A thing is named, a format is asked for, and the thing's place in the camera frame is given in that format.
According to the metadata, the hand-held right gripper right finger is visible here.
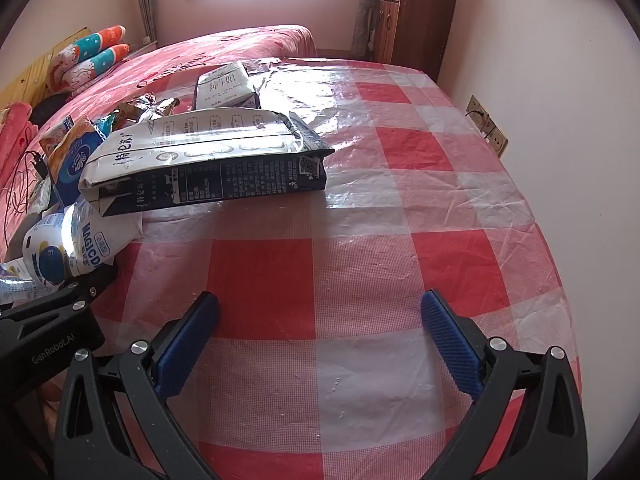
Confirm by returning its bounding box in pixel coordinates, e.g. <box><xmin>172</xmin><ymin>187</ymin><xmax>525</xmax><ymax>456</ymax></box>
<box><xmin>420</xmin><ymin>289</ymin><xmax>588</xmax><ymax>480</ymax></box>

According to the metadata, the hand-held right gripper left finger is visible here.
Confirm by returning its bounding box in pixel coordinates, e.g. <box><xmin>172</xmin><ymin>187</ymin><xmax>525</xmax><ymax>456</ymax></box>
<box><xmin>52</xmin><ymin>290</ymin><xmax>236</xmax><ymax>480</ymax></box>

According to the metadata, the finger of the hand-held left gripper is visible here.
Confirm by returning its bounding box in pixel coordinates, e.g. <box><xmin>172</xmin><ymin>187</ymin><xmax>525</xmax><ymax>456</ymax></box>
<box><xmin>0</xmin><ymin>262</ymin><xmax>121</xmax><ymax>331</ymax></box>

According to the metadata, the small blue white milk carton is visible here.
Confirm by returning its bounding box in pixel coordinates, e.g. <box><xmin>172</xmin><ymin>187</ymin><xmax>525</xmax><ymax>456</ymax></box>
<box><xmin>194</xmin><ymin>60</ymin><xmax>262</xmax><ymax>111</ymax></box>

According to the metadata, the white plastic bag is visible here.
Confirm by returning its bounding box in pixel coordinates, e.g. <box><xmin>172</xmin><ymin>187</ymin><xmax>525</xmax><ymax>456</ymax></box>
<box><xmin>22</xmin><ymin>199</ymin><xmax>145</xmax><ymax>287</ymax></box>

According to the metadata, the orange blue tissue pack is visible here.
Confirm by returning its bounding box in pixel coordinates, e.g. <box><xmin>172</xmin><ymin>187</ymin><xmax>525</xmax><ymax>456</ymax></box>
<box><xmin>47</xmin><ymin>115</ymin><xmax>108</xmax><ymax>207</ymax></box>

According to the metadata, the pink quilt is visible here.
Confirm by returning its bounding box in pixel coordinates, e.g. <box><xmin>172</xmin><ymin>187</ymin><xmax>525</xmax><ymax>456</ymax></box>
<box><xmin>0</xmin><ymin>102</ymin><xmax>37</xmax><ymax>155</ymax></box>

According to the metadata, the light blue snack wrapper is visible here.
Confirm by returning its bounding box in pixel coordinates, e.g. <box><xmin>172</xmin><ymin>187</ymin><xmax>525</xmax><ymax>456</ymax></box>
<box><xmin>95</xmin><ymin>112</ymin><xmax>121</xmax><ymax>139</ymax></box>

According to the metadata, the black garment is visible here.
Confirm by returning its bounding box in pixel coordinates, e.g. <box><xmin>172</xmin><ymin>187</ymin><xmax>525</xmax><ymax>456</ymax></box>
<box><xmin>31</xmin><ymin>94</ymin><xmax>67</xmax><ymax>124</ymax></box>

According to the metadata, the crumpled foil wrapper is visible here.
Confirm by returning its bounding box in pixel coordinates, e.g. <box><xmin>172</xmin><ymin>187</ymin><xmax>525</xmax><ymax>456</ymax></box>
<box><xmin>112</xmin><ymin>94</ymin><xmax>181</xmax><ymax>128</ymax></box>

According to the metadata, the yellow headboard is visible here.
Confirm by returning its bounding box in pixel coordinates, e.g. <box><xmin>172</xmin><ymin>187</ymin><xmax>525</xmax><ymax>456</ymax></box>
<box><xmin>0</xmin><ymin>27</ymin><xmax>93</xmax><ymax>108</ymax></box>

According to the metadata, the pink bed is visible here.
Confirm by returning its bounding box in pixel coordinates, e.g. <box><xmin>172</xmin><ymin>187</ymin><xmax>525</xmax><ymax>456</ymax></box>
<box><xmin>0</xmin><ymin>24</ymin><xmax>318</xmax><ymax>261</ymax></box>

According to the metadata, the grey striped curtain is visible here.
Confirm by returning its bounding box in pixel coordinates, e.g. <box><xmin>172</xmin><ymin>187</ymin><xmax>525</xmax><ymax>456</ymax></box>
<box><xmin>137</xmin><ymin>0</ymin><xmax>159</xmax><ymax>45</ymax></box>

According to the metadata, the brown wooden cabinet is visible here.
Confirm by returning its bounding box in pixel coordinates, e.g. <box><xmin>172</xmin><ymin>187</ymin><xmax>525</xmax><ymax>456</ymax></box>
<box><xmin>372</xmin><ymin>0</ymin><xmax>460</xmax><ymax>84</ymax></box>

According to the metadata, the patterned curtain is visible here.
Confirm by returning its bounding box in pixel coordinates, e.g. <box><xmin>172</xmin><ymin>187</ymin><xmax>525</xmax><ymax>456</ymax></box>
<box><xmin>350</xmin><ymin>0</ymin><xmax>377</xmax><ymax>59</ymax></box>

